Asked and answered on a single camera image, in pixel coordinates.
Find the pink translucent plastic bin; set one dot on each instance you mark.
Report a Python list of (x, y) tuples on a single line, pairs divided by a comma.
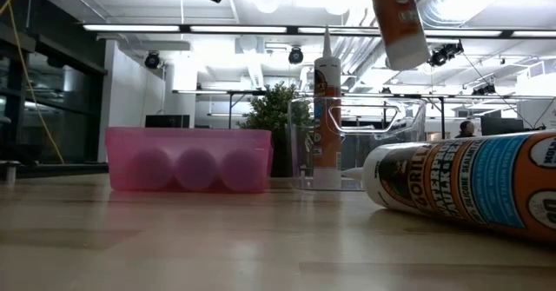
[(130, 139)]

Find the orange Gorilla sealant tube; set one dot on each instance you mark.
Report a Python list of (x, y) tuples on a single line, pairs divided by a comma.
[(397, 21), (478, 182), (326, 143)]

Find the blue white silicone tube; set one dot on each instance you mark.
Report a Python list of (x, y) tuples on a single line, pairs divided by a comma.
[(150, 171), (195, 171), (241, 171)]

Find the black background monitor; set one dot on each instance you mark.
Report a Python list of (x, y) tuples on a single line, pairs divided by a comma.
[(167, 121), (499, 126)]

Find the green potted plant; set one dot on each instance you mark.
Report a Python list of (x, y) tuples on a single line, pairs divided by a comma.
[(273, 108)]

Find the black-legged background table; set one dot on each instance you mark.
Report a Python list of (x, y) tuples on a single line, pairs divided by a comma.
[(230, 108), (442, 117)]

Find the black framed glass partition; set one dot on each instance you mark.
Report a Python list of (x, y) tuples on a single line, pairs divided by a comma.
[(65, 91)]

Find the black round ceiling camera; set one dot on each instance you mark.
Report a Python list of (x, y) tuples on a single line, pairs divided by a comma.
[(152, 60), (295, 55)]

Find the silver ceiling air duct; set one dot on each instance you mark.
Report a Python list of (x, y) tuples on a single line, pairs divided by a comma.
[(443, 4)]

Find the person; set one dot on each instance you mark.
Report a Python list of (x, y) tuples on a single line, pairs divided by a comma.
[(466, 129)]

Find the black ceiling camera cluster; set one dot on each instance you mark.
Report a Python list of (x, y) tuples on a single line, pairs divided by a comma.
[(484, 90), (445, 53)]

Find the white pendant ceiling lamp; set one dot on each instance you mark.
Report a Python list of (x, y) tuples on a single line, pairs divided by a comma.
[(266, 2)]

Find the small grey post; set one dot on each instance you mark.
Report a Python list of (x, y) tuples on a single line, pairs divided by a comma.
[(11, 169)]

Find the dark plant pot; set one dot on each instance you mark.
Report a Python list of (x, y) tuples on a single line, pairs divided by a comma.
[(280, 152)]

